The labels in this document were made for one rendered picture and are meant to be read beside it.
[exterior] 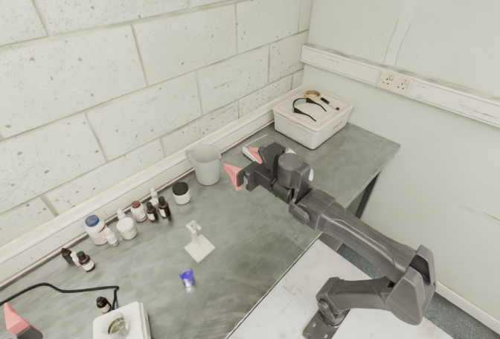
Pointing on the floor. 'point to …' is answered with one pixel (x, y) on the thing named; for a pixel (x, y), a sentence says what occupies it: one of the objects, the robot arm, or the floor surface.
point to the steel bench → (241, 270)
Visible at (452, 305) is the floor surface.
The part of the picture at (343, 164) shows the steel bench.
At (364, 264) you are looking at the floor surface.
